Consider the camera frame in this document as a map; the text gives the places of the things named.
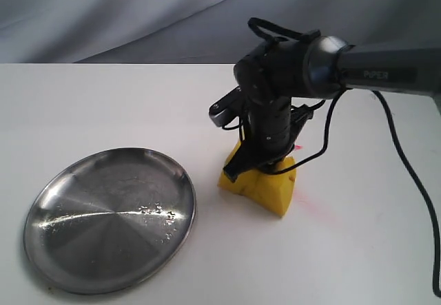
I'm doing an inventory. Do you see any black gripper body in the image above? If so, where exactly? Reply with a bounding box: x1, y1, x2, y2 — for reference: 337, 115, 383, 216
237, 97, 312, 167

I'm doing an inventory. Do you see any yellow sponge block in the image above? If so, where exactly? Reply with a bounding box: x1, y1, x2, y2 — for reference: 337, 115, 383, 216
217, 140, 297, 219

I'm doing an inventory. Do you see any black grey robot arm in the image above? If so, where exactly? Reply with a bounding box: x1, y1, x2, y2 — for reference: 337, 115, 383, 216
223, 36, 440, 181

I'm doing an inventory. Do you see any round stainless steel plate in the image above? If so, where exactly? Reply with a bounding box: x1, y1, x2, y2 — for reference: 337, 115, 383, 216
23, 147, 196, 295

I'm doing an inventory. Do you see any grey fabric backdrop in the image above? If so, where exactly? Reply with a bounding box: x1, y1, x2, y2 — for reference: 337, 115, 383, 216
1, 0, 440, 63

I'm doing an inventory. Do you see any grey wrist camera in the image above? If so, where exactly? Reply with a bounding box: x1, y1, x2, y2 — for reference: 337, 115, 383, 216
208, 87, 245, 127

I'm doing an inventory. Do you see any black cable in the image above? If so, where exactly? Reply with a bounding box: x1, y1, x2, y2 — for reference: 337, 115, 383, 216
220, 90, 441, 296

